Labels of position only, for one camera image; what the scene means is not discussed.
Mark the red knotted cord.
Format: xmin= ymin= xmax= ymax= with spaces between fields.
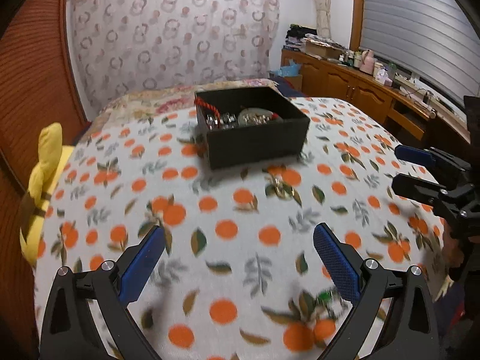
xmin=193 ymin=96 xmax=222 ymax=119

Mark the black jewelry box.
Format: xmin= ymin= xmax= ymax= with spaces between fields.
xmin=194 ymin=87 xmax=310 ymax=170

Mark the person's right hand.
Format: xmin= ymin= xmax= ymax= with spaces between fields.
xmin=442 ymin=224 xmax=476 ymax=283

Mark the wooden sideboard cabinet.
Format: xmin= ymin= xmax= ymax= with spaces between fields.
xmin=281 ymin=49 xmax=470 ymax=151

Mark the pink kettle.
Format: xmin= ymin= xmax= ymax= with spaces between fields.
xmin=360 ymin=49 xmax=375 ymax=75

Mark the orange print tablecloth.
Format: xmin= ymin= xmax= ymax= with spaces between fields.
xmin=35 ymin=97 xmax=446 ymax=359

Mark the grey window blind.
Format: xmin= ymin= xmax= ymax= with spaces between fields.
xmin=360 ymin=0 xmax=479 ymax=106

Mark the blue tissue paper bag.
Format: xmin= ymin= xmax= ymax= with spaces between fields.
xmin=268 ymin=59 xmax=302 ymax=78

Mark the yellow plush toy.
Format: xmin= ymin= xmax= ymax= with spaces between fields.
xmin=18 ymin=122 xmax=73 ymax=267

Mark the green jade bangle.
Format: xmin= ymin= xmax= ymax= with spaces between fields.
xmin=237 ymin=108 xmax=282 ymax=126

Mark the floral bed quilt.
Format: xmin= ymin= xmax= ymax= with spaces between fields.
xmin=79 ymin=78 xmax=280 ymax=143

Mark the wooden louvred wardrobe door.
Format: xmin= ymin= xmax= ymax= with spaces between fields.
xmin=1 ymin=0 xmax=88 ymax=359

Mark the patterned lace curtain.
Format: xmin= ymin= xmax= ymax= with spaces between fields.
xmin=67 ymin=0 xmax=279 ymax=111

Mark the green gem silver necklace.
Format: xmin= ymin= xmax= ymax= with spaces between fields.
xmin=288 ymin=286 xmax=350 ymax=321

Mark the silver chain bracelet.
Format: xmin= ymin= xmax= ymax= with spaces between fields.
xmin=205 ymin=111 xmax=239 ymax=130

